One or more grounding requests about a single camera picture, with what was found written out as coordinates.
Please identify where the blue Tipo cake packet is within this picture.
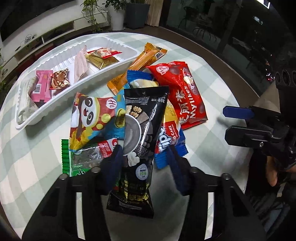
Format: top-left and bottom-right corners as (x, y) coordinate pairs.
(126, 70), (188, 169)

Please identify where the green seed snack packet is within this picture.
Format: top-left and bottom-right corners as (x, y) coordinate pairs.
(61, 138), (118, 177)

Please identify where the red Mylikes chocolate bag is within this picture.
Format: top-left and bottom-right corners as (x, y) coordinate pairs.
(147, 61), (208, 130)

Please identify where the black sesame snack packet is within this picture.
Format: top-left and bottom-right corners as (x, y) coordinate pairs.
(107, 86), (169, 218)

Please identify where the right hand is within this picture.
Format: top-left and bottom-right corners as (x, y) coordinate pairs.
(265, 155), (296, 187)

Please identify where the panda snack bag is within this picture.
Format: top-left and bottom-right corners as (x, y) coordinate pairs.
(69, 90), (126, 152)

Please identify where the brown foil candy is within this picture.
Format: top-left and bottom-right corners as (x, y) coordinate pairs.
(49, 68), (70, 90)

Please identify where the grey white packet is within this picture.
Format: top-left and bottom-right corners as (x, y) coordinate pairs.
(16, 76), (38, 125)

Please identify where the pink candy wrapper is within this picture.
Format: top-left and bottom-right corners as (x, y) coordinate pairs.
(30, 70), (53, 103)

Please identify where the gold foil packet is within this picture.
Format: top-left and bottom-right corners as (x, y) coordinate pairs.
(85, 54), (119, 70)

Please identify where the pale pink sachet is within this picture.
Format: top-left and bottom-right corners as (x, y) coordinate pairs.
(74, 46), (89, 83)

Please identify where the white plastic tray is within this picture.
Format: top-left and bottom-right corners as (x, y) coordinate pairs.
(15, 34), (140, 130)

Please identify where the orange snack bar wrapper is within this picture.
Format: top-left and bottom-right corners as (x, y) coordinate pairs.
(107, 43), (167, 95)

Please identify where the red white candy wrapper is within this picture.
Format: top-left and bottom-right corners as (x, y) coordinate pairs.
(87, 48), (122, 59)

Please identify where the dark blue plant pot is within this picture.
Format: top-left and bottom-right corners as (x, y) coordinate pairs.
(125, 3), (150, 29)

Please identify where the white plant pot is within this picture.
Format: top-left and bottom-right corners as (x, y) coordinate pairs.
(108, 6), (125, 31)

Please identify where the white TV cabinet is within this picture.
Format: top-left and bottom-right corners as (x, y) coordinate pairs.
(0, 10), (110, 79)

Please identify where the black television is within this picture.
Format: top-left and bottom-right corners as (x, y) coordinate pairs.
(1, 0), (72, 41)

